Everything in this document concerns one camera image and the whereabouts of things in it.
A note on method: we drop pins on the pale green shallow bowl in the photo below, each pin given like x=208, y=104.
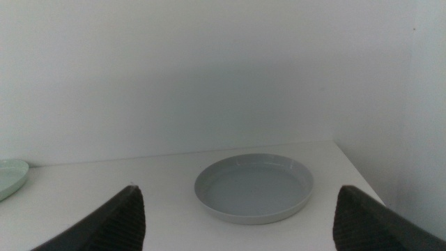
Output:
x=10, y=176

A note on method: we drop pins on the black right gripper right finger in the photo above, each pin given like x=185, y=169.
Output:
x=366, y=226

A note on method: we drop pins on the grey shallow bowl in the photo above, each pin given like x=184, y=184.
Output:
x=254, y=190

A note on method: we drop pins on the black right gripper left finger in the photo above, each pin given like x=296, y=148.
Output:
x=118, y=223

